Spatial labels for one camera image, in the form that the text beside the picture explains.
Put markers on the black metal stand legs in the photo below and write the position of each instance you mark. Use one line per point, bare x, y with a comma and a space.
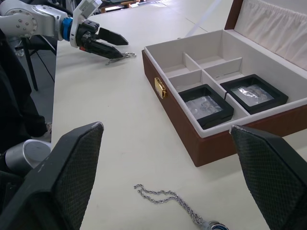
30, 62

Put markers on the gold box latch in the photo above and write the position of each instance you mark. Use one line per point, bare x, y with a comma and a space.
160, 87

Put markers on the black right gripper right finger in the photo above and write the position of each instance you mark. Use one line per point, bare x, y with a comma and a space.
275, 172

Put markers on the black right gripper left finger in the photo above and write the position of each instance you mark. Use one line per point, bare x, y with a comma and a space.
50, 182

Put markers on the wooden background table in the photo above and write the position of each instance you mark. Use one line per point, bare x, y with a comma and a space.
124, 6

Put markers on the light sneaker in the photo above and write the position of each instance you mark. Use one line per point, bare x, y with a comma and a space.
48, 131

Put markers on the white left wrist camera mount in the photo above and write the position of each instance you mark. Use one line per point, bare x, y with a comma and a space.
76, 26

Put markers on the silver robot body joint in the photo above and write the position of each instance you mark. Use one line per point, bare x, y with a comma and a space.
26, 154

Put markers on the person in black clothes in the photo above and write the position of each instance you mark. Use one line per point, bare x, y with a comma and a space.
16, 107

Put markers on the brown jewelry box lid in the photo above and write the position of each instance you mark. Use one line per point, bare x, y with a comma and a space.
268, 26

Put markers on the brown jewelry box base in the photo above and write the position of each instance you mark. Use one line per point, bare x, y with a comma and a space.
182, 134

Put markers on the black square display case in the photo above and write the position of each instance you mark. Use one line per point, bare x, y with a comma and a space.
254, 94
206, 106

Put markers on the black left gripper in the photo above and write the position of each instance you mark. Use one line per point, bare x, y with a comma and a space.
87, 32

